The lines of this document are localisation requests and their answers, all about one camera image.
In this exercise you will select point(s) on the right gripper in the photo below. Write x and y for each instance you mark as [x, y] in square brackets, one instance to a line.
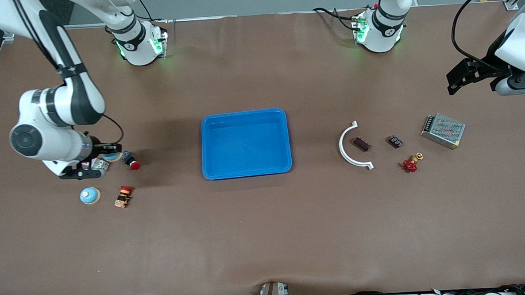
[97, 149]

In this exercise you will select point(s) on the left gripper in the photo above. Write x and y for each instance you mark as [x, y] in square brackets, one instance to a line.
[481, 68]

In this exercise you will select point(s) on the blue bell orange button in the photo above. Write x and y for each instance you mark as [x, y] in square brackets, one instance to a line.
[90, 196]
[112, 158]

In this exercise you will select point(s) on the small black connector block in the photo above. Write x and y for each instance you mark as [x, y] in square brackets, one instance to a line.
[395, 141]

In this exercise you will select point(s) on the dark brown small block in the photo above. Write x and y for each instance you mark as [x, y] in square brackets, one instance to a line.
[362, 144]

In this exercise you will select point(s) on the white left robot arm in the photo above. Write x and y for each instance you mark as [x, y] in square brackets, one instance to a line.
[381, 31]

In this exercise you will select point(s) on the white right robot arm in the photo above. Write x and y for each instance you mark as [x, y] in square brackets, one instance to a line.
[52, 145]

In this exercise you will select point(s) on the white red circuit breaker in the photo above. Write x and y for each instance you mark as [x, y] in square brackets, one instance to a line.
[100, 164]

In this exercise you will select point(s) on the red emergency stop button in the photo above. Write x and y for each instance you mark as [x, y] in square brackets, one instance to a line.
[134, 164]

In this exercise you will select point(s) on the metal mesh power supply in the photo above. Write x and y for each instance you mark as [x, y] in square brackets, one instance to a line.
[443, 130]

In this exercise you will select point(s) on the blue plastic tray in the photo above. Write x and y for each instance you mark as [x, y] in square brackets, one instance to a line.
[254, 152]

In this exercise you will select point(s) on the red orange selector switch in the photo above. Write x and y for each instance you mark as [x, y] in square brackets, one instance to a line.
[123, 197]

